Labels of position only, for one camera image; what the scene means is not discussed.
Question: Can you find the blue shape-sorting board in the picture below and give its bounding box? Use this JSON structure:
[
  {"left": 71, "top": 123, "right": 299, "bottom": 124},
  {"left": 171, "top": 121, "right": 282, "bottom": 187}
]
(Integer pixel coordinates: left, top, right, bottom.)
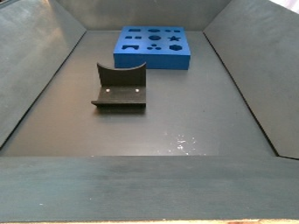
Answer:
[{"left": 114, "top": 26, "right": 191, "bottom": 70}]

